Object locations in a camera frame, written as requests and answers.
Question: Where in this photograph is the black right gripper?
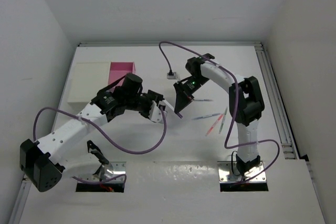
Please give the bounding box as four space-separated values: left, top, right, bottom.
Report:
174 76 210 113

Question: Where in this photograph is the pink drawer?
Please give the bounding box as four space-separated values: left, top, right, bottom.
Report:
108 62 135 84

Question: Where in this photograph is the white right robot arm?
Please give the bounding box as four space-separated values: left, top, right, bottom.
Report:
174 54 265 175

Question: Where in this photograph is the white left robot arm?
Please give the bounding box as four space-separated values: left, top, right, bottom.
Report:
19 73 167 192

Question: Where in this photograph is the dark blue gel pen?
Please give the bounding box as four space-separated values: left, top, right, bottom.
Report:
193 99 213 102

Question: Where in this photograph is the pink gel pen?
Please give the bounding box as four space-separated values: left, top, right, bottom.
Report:
205 114 224 136

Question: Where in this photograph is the green gel pen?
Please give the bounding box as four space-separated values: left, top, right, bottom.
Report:
218 107 228 134

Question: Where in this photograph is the white drawer cabinet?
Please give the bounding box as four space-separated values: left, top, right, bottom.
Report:
68 62 110 105

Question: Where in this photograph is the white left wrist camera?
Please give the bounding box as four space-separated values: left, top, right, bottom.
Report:
149 100 167 123

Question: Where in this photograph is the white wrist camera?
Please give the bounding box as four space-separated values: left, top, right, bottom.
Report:
149 100 167 123
166 71 178 80

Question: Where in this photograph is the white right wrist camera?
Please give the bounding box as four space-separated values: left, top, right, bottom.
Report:
166 71 178 80

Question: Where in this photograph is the aluminium frame rail back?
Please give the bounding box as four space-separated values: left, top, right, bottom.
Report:
78 41 263 47

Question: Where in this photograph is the aluminium frame rail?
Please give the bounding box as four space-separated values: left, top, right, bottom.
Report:
8 178 32 224
78 41 263 47
255 43 300 159

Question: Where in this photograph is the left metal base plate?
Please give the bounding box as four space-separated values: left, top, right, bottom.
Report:
77 162 127 184

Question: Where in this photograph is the metal base plate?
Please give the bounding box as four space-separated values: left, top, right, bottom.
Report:
77 162 127 184
218 161 267 183

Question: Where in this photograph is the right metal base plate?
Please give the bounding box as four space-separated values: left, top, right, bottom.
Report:
218 161 267 183

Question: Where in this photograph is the aluminium frame rail right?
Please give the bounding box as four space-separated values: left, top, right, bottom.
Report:
255 43 300 159

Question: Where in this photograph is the aluminium frame rail left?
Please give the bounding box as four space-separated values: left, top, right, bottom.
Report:
8 178 32 224

